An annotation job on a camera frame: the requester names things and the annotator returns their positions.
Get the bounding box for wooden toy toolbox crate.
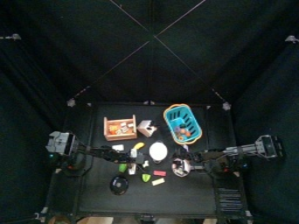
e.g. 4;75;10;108
103;114;139;142

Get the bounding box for white round toy pan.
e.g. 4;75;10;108
148;140;169;165

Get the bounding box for white pink toy pot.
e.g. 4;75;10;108
172;157;192;179

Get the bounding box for black round plate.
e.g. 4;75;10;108
108;174;129;196

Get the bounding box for white toy in crate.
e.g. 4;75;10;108
117;122;136;135

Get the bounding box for blue basket with orange rim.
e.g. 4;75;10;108
163;103;203;145

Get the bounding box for white text label sticker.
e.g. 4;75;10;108
216;187;243;214

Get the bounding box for thin white cord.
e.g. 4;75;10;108
108;0;228;103
71;0;208;101

